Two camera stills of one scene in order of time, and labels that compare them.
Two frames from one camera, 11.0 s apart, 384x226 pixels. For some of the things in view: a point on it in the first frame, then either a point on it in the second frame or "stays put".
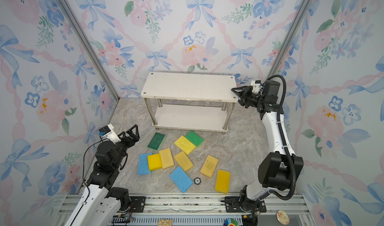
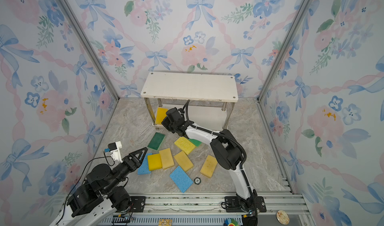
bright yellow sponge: x=222 y=181 → x=160 y=115
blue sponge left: x=143 y=166 stays put
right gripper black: x=243 y=94 → x=165 y=122
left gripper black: x=134 y=137 → x=133 y=163
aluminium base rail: x=205 y=209 stays put
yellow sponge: x=183 y=161 stays put
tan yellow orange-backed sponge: x=209 y=166 stays put
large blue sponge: x=181 y=179 stays put
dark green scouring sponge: x=156 y=141 stays put
